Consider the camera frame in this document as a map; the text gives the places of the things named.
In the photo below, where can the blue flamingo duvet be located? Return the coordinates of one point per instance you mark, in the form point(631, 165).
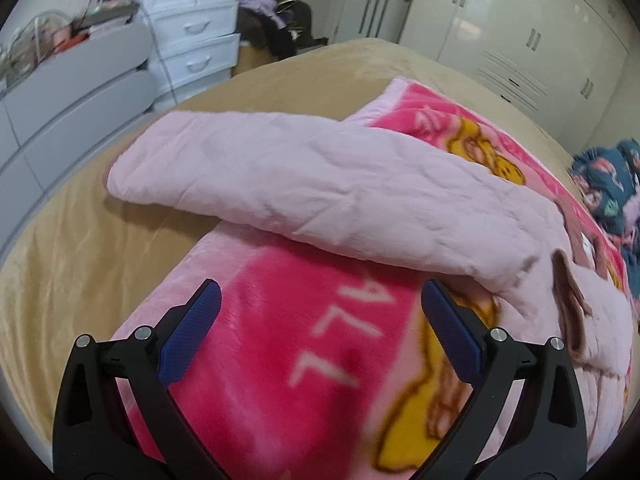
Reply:
point(608, 179)

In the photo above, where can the grey low cabinet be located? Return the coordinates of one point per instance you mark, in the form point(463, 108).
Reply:
point(65, 111)

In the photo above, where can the white door with bags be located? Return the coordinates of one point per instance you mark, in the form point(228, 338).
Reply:
point(375, 0)

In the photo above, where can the white wardrobe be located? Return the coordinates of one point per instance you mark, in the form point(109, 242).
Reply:
point(556, 61)

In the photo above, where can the white drawer chest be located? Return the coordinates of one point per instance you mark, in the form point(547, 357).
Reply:
point(195, 44)

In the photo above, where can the pink bear fleece blanket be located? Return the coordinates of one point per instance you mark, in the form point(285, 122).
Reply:
point(322, 366)

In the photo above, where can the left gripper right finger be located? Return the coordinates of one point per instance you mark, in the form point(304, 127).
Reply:
point(524, 418)

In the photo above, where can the dark clothes pile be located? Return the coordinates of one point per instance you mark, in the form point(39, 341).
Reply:
point(282, 27)

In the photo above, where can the tan bed cover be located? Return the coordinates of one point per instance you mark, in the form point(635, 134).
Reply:
point(85, 261)

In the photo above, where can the pink quilted jacket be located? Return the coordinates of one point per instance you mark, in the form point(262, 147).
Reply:
point(385, 196)

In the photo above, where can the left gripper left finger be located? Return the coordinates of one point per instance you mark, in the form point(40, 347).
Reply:
point(115, 417)

